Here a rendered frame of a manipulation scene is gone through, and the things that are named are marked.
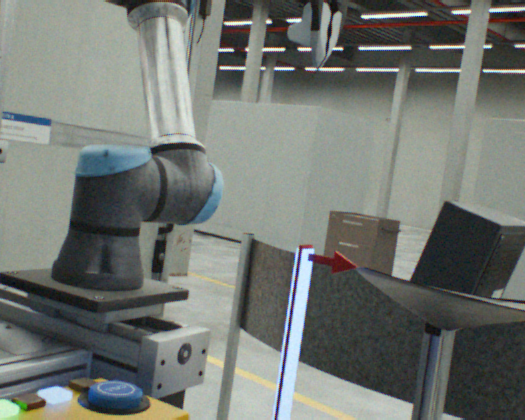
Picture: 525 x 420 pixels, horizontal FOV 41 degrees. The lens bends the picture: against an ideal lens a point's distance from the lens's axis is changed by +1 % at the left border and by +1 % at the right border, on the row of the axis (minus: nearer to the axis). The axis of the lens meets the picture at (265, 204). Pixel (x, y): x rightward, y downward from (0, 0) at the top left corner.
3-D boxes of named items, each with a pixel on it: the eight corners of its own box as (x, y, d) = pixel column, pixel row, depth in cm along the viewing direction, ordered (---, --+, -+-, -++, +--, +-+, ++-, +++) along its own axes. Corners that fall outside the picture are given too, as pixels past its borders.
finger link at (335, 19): (298, 71, 107) (307, 11, 107) (333, 73, 104) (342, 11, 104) (288, 67, 105) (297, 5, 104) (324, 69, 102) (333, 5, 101)
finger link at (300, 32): (288, 67, 105) (297, 5, 104) (324, 69, 102) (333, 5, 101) (278, 63, 102) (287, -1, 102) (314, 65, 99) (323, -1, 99)
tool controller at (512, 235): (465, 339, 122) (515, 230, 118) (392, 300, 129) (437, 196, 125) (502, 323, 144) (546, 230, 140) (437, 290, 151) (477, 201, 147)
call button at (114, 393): (113, 422, 51) (116, 399, 51) (75, 406, 54) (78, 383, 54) (150, 410, 55) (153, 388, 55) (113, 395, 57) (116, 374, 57)
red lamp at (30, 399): (26, 412, 50) (27, 404, 50) (9, 404, 51) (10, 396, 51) (46, 406, 51) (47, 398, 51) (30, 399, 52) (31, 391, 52)
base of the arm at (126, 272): (31, 274, 115) (38, 214, 115) (97, 269, 128) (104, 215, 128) (98, 293, 108) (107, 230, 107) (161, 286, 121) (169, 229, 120)
